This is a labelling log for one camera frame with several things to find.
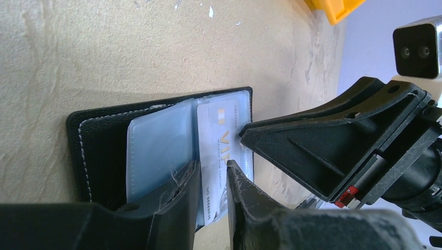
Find black leather card holder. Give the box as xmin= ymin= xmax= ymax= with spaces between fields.
xmin=66 ymin=87 xmax=254 ymax=229

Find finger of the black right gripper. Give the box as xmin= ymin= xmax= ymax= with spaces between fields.
xmin=239 ymin=114 xmax=384 ymax=202
xmin=266 ymin=76 xmax=386 ymax=123

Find yellow three-compartment tray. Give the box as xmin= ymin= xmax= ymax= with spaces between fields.
xmin=305 ymin=0 xmax=365 ymax=26

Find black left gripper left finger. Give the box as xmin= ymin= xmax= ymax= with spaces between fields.
xmin=1 ymin=161 xmax=200 ymax=249

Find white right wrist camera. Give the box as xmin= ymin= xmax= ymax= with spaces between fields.
xmin=392 ymin=15 xmax=441 ymax=107

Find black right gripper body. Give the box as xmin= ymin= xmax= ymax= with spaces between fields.
xmin=330 ymin=80 xmax=441 ymax=231

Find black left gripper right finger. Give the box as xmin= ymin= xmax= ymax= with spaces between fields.
xmin=226 ymin=160 xmax=422 ymax=249

